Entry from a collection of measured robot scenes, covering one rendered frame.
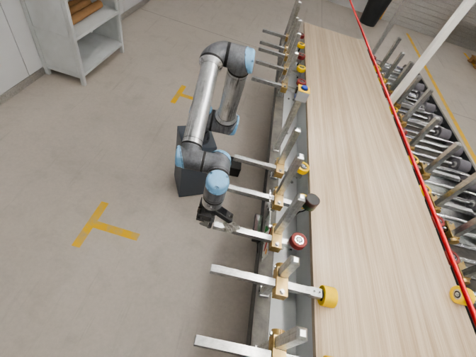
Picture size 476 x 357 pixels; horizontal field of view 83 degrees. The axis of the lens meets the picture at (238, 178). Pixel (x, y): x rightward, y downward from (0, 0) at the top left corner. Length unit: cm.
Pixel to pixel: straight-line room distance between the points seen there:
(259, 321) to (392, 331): 55
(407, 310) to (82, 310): 181
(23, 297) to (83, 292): 34
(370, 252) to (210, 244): 121
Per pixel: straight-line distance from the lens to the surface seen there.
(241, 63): 140
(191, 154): 112
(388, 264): 157
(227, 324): 206
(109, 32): 419
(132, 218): 231
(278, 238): 135
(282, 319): 150
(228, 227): 131
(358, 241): 153
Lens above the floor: 200
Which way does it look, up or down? 49 degrees down
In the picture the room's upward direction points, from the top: 20 degrees clockwise
